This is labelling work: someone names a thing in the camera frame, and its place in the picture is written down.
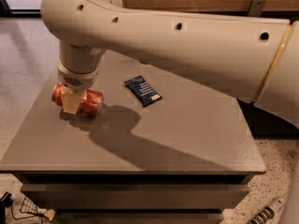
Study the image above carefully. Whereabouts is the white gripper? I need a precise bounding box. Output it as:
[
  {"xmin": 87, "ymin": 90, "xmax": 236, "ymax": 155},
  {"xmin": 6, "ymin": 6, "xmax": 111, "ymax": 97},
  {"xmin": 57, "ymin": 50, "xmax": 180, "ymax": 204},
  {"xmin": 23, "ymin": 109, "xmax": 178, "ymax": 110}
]
[{"xmin": 57, "ymin": 62, "xmax": 98, "ymax": 115}]

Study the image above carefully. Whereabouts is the red coca-cola can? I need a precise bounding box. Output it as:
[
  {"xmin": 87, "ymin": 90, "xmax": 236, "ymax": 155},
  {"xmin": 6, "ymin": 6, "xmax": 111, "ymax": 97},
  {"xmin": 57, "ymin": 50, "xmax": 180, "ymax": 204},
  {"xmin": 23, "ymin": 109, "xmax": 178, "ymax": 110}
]
[{"xmin": 51, "ymin": 82, "xmax": 104, "ymax": 116}]

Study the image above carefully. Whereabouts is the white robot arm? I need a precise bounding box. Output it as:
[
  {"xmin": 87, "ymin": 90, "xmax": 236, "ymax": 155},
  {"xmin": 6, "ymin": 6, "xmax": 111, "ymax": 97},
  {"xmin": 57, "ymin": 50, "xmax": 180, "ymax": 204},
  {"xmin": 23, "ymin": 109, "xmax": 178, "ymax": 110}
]
[{"xmin": 41, "ymin": 0, "xmax": 299, "ymax": 128}]

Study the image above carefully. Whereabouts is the blue snack bar wrapper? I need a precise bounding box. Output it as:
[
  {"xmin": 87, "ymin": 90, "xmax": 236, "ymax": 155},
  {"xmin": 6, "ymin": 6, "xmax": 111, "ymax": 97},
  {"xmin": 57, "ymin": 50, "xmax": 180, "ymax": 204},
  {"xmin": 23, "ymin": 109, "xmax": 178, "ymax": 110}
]
[{"xmin": 124, "ymin": 76, "xmax": 163, "ymax": 107}]

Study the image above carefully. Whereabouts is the grey drawer cabinet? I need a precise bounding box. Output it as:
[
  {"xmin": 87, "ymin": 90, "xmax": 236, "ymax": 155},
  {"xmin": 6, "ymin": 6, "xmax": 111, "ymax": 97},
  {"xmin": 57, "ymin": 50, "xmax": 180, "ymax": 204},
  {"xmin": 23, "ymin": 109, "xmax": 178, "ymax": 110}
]
[{"xmin": 1, "ymin": 52, "xmax": 265, "ymax": 224}]

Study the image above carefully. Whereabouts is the white power strip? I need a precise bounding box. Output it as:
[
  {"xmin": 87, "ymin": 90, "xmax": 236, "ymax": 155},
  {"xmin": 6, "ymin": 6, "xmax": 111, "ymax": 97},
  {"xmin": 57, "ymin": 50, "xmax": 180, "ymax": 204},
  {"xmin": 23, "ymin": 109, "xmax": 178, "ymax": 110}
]
[{"xmin": 247, "ymin": 195, "xmax": 288, "ymax": 224}]

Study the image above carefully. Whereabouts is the black wire basket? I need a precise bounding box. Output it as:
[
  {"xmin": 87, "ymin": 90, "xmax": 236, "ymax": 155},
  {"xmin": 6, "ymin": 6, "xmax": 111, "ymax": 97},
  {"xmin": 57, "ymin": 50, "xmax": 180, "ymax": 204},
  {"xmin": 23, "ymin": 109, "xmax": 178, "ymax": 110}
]
[{"xmin": 10, "ymin": 197, "xmax": 45, "ymax": 220}]

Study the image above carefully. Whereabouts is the right metal bracket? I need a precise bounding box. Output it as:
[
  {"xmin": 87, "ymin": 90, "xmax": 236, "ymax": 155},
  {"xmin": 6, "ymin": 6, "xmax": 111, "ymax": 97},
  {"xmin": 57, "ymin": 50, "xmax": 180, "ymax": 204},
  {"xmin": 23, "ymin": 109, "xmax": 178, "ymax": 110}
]
[{"xmin": 248, "ymin": 0, "xmax": 266, "ymax": 17}]

